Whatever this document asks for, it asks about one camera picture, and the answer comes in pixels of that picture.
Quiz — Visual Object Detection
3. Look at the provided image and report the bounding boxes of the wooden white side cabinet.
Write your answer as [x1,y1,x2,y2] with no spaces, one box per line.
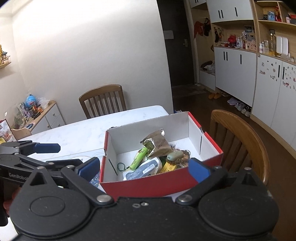
[11,100,66,140]

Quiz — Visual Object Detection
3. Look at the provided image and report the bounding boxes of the grey green soap bar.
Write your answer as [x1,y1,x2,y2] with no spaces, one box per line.
[166,150,184,162]

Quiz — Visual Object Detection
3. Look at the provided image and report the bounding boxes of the red white cardboard box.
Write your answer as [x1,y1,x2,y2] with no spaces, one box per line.
[99,112,223,199]

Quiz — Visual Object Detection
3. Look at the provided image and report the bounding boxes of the blue round toy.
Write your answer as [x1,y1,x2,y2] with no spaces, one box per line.
[25,94,38,109]

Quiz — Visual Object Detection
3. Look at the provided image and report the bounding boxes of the red white snack bag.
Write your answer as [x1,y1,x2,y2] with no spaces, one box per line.
[0,120,16,143]

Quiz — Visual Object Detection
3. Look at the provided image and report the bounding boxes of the green stick package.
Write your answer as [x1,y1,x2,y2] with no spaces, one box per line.
[129,147,148,171]

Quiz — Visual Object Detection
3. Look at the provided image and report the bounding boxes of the white pouch package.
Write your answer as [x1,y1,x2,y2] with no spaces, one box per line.
[123,157,163,181]

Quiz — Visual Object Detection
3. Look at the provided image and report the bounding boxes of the gold foil snack bag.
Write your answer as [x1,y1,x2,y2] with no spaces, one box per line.
[140,129,173,159]

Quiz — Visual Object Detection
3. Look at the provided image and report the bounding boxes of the yellow rectangular block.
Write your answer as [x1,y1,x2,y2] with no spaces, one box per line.
[160,162,182,174]

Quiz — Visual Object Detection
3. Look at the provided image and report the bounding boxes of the brown wooden chair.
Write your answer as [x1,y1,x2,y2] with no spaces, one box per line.
[79,84,127,119]

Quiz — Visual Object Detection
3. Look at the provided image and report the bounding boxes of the white wooden wall cabinet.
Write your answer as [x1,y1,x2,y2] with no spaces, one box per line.
[185,1,295,155]

